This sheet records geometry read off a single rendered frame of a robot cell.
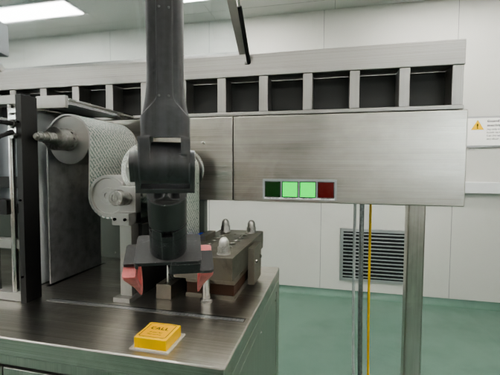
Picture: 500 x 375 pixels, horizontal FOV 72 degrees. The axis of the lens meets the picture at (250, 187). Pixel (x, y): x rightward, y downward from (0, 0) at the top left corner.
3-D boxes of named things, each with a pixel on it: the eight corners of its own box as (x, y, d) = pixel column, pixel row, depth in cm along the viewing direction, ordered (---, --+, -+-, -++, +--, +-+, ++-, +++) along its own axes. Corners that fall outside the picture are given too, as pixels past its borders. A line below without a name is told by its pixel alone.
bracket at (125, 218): (111, 303, 91) (109, 187, 90) (126, 294, 98) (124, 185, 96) (129, 304, 90) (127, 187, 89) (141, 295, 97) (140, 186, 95)
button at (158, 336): (133, 348, 68) (133, 336, 68) (151, 332, 75) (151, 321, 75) (166, 353, 67) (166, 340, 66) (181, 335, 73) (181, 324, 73)
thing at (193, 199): (165, 253, 95) (165, 186, 94) (198, 237, 118) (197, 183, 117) (167, 254, 95) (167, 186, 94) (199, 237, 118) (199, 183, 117)
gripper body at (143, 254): (138, 243, 58) (135, 207, 55) (199, 242, 60) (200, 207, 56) (134, 272, 53) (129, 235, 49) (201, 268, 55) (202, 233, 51)
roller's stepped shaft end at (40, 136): (30, 142, 90) (29, 129, 90) (47, 143, 96) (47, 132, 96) (39, 142, 89) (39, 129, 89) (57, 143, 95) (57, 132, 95)
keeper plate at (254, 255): (247, 284, 103) (248, 248, 103) (254, 274, 113) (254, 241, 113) (255, 285, 103) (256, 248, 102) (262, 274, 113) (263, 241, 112)
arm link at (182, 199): (143, 199, 47) (187, 199, 48) (148, 173, 53) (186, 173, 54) (146, 238, 51) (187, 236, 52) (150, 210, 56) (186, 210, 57)
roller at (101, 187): (88, 216, 100) (88, 174, 99) (137, 207, 125) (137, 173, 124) (126, 217, 97) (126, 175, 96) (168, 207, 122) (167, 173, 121)
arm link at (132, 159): (126, 157, 44) (195, 158, 46) (137, 123, 54) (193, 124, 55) (134, 230, 51) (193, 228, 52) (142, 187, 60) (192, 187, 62)
